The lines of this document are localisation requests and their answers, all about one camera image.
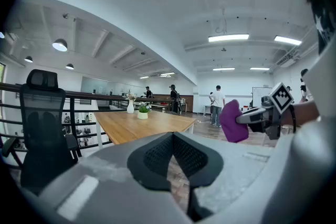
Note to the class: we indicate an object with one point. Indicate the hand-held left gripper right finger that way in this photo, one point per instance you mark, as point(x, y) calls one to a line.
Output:
point(202, 162)

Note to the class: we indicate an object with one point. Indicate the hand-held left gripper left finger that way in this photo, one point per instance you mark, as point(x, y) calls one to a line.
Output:
point(147, 165)

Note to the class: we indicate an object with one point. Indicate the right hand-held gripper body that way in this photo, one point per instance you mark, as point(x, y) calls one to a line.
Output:
point(282, 98)

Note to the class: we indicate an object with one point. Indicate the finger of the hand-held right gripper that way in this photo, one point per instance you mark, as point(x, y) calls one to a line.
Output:
point(245, 117)
point(258, 128)

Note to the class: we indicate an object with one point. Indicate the purple cloth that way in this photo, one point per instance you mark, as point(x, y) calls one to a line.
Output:
point(232, 123)

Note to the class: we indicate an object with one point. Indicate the artificial flower bouquet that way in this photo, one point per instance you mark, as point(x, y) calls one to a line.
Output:
point(143, 112)

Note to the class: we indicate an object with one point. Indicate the person's right forearm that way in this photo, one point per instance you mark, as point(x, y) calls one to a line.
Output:
point(305, 112)

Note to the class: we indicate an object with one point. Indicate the whiteboard on stand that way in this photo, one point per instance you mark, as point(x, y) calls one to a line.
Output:
point(261, 95)

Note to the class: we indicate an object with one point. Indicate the ceiling air conditioner unit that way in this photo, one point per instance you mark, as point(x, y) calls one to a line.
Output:
point(287, 60)

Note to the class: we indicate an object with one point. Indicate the white ceramic vase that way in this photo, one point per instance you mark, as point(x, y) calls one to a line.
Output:
point(130, 108)

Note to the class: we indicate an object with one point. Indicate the black star print shirt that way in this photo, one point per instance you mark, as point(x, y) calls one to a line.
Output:
point(325, 31)

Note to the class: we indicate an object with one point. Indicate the black railing with wooden handrail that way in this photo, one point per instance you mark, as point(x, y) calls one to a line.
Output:
point(78, 95)

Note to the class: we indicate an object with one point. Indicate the black mesh office chair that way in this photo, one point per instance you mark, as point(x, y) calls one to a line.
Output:
point(43, 126)

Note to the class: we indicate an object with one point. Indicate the black pendant ceiling lamp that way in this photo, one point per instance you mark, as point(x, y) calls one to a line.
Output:
point(1, 35)
point(60, 46)
point(69, 66)
point(28, 59)

